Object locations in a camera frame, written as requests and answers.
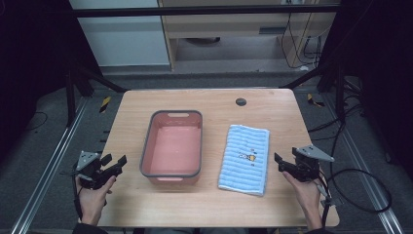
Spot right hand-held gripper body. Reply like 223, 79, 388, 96
282, 144, 335, 183

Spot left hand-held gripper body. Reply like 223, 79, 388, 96
71, 150, 117, 191

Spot person's right hand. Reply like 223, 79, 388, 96
282, 171, 323, 230

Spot person's left hand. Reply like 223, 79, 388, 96
74, 175, 117, 227

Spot blue striped towel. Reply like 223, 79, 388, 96
216, 124, 272, 198

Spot yellow black tape marker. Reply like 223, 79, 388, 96
98, 96, 112, 114
306, 93, 326, 108

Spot pink basin with grey rim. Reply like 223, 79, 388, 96
138, 109, 205, 186

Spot black metal stand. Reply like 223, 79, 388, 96
63, 58, 130, 129
278, 55, 347, 121

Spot white cabinet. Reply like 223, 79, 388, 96
69, 0, 171, 68

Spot wooden cabinet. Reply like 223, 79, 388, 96
157, 0, 343, 71

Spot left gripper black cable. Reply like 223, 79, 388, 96
71, 172, 84, 222

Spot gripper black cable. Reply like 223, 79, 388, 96
314, 174, 335, 230
71, 172, 84, 222

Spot aluminium floor rail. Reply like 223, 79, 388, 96
320, 94, 407, 234
9, 97, 90, 234

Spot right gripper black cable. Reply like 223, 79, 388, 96
314, 174, 335, 230

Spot black looped cable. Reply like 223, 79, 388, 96
326, 123, 393, 215

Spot hanging black cables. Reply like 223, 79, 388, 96
280, 0, 326, 70

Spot black horizontal frame bar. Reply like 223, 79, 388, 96
69, 4, 343, 19

